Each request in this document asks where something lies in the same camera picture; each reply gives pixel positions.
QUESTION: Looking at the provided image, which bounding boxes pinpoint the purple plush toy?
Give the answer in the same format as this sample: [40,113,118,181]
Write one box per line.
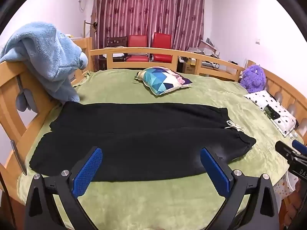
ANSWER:
[240,64,267,94]

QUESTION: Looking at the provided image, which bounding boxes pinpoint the geometric patterned pillow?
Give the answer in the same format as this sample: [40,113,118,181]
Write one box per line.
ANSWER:
[135,67,193,96]

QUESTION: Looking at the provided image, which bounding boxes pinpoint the wooden bed frame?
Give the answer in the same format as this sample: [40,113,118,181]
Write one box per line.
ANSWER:
[0,37,307,230]

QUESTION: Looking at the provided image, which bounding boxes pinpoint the dark wooden chair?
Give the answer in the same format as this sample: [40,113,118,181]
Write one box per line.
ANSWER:
[98,36,128,70]

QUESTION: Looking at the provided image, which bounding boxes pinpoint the black pants with white stripes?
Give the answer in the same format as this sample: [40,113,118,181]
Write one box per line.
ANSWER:
[29,101,257,182]

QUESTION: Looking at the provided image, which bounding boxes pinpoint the white flower print pillow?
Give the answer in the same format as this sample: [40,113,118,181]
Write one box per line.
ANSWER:
[244,90,298,137]

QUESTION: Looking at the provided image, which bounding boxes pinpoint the star print bedsheet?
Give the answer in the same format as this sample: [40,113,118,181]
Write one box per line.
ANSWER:
[273,172,299,200]

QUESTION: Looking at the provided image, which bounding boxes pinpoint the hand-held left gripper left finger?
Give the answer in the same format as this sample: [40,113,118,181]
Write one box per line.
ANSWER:
[25,146,103,230]

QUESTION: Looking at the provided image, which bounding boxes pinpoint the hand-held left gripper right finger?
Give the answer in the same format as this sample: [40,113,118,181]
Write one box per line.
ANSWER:
[200,147,281,230]

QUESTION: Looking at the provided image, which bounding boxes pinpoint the pile of cardboard and plastic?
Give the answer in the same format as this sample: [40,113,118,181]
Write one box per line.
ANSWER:
[187,38,221,58]

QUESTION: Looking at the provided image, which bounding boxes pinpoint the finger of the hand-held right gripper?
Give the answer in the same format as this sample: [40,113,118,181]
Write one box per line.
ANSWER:
[275,141,298,160]
[292,140,307,154]

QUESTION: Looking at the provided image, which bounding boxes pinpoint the light blue plush blanket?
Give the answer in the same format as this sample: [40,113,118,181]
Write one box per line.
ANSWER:
[0,23,89,113]

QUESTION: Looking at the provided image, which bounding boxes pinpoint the green fleece blanket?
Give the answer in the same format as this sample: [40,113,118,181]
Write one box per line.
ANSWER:
[18,69,304,230]

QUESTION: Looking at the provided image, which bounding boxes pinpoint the cardboard box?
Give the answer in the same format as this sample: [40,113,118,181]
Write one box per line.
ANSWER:
[182,62,197,74]

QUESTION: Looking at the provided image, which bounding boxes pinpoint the maroon striped curtain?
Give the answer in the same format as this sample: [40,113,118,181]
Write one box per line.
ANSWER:
[91,0,205,52]

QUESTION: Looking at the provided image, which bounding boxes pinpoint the red chair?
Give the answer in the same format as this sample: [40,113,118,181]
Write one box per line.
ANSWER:
[151,32,172,63]
[125,35,149,63]

